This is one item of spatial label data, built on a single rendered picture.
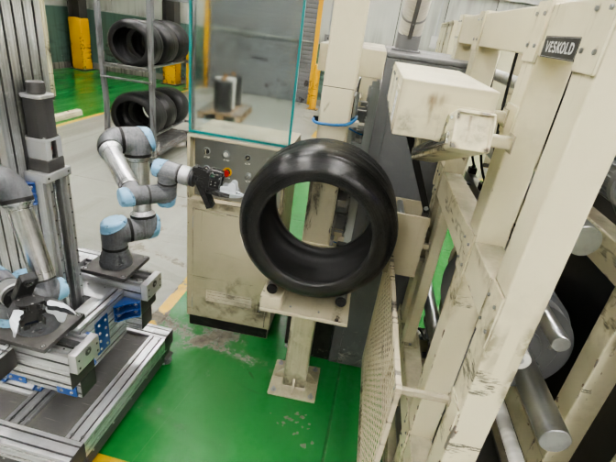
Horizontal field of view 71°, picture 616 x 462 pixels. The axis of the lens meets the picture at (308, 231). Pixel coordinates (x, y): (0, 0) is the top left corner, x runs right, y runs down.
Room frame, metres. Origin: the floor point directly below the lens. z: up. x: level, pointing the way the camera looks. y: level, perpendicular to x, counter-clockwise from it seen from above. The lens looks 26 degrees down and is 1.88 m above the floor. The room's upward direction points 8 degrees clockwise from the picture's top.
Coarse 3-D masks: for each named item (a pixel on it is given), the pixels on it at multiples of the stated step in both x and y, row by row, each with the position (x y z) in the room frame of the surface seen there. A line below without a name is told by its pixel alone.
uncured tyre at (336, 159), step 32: (288, 160) 1.43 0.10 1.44; (320, 160) 1.41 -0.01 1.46; (352, 160) 1.43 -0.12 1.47; (256, 192) 1.41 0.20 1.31; (352, 192) 1.37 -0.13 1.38; (384, 192) 1.40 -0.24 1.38; (256, 224) 1.40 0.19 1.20; (384, 224) 1.37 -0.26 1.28; (256, 256) 1.40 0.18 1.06; (288, 256) 1.64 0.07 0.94; (320, 256) 1.66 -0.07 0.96; (352, 256) 1.64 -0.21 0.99; (384, 256) 1.37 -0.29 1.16; (288, 288) 1.39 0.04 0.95; (320, 288) 1.38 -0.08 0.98; (352, 288) 1.37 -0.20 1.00
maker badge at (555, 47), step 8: (544, 40) 1.15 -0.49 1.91; (552, 40) 1.10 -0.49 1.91; (560, 40) 1.05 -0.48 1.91; (568, 40) 1.01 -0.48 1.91; (576, 40) 0.97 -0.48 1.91; (544, 48) 1.13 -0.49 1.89; (552, 48) 1.08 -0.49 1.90; (560, 48) 1.04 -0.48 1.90; (568, 48) 0.99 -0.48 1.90; (576, 48) 0.96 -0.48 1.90; (544, 56) 1.11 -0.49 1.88; (552, 56) 1.07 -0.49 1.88; (560, 56) 1.02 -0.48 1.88; (568, 56) 0.98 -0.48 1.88
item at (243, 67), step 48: (192, 0) 2.24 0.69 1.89; (240, 0) 2.22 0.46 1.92; (288, 0) 2.20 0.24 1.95; (192, 48) 2.24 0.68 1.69; (240, 48) 2.22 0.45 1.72; (288, 48) 2.20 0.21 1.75; (192, 96) 2.24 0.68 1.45; (240, 96) 2.22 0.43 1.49; (288, 96) 2.20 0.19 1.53; (288, 144) 2.19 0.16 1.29
